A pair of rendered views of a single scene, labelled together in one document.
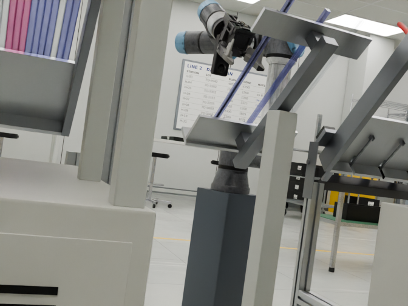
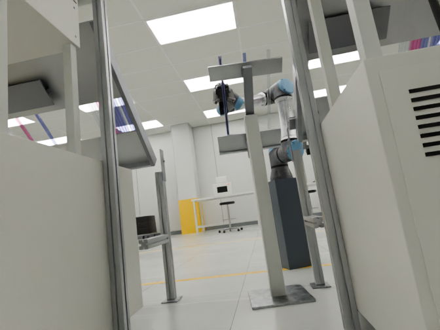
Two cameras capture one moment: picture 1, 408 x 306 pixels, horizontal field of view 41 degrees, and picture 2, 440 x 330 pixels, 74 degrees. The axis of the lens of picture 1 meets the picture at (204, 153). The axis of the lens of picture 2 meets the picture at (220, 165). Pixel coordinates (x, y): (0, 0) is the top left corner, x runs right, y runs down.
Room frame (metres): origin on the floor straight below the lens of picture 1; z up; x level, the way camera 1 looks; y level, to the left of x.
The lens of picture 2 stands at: (0.18, -0.64, 0.38)
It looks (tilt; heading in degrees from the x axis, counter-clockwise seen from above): 10 degrees up; 27
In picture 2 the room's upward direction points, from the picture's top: 8 degrees counter-clockwise
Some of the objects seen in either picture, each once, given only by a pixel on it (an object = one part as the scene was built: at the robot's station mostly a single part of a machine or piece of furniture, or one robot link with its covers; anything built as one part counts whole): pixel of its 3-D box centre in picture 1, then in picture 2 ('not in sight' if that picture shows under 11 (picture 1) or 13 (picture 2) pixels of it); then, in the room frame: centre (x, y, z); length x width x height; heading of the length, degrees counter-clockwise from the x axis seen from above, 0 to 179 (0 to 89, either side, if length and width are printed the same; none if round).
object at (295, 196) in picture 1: (305, 187); not in sight; (8.47, -1.66, 0.38); 0.64 x 0.44 x 0.75; 22
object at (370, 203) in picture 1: (361, 202); not in sight; (8.00, -2.41, 0.29); 0.40 x 0.30 x 0.14; 110
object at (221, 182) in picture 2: not in sight; (222, 186); (6.37, 2.53, 1.03); 0.44 x 0.37 x 0.46; 115
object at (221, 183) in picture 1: (231, 178); (280, 173); (2.09, -0.12, 0.60); 0.15 x 0.15 x 0.10
